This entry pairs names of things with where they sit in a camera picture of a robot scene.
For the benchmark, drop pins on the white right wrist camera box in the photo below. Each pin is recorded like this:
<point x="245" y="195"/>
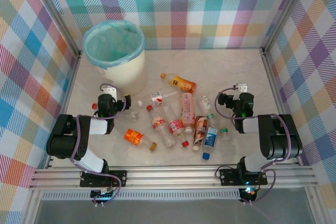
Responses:
<point x="241" y="87"/>

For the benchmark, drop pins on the aluminium frame post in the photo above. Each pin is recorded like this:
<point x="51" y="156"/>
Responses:
<point x="56" y="11"/>
<point x="284" y="11"/>

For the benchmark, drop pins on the pink drink bottle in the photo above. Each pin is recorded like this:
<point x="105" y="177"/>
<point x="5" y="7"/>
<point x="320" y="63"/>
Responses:
<point x="187" y="111"/>

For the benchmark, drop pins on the orange label bottle brown cap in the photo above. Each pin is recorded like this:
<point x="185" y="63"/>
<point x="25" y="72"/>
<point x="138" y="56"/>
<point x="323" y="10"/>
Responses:
<point x="134" y="136"/>

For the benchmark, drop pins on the cream bin with teal liner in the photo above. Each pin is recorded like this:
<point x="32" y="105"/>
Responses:
<point x="113" y="40"/>

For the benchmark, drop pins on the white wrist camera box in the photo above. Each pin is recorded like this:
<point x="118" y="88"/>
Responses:
<point x="241" y="87"/>
<point x="110" y="90"/>

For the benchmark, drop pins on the blue label water bottle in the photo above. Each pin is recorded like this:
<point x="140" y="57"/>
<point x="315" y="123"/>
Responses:
<point x="211" y="137"/>

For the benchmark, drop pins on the clear bottle red-white label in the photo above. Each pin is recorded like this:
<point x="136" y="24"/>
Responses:
<point x="157" y="97"/>

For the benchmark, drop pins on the clear bottle red cap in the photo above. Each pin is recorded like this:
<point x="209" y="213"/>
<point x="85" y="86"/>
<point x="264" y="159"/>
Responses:
<point x="94" y="106"/>

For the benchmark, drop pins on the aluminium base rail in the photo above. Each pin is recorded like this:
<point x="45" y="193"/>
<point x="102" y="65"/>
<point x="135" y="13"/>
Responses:
<point x="170" y="178"/>

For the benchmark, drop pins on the aluminium side frame rail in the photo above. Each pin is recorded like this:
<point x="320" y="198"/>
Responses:
<point x="63" y="111"/>
<point x="273" y="82"/>

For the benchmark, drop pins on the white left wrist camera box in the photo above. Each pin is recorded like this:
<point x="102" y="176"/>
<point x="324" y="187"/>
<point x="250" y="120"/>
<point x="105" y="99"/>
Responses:
<point x="110" y="90"/>

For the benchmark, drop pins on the yellow-orange juice bottle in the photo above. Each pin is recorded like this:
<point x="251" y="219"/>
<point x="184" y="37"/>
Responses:
<point x="182" y="84"/>

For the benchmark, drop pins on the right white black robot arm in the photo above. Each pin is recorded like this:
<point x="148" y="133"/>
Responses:
<point x="283" y="140"/>

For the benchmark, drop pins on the brown coffee drink bottle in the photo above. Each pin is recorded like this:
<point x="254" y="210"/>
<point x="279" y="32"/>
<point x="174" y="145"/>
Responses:
<point x="200" y="129"/>

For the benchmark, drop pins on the clear bottle red label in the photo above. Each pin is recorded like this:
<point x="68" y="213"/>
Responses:
<point x="175" y="126"/>
<point x="157" y="123"/>

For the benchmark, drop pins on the small clear bottle white label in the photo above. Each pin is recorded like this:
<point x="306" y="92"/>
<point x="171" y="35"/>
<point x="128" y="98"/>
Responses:
<point x="205" y="102"/>

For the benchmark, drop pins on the clear bottle green cap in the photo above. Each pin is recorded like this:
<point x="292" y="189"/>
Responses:
<point x="214" y="122"/>

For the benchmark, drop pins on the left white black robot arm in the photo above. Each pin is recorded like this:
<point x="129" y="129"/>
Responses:
<point x="63" y="140"/>

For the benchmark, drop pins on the black controller board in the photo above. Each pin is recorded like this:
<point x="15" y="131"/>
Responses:
<point x="249" y="192"/>
<point x="101" y="195"/>

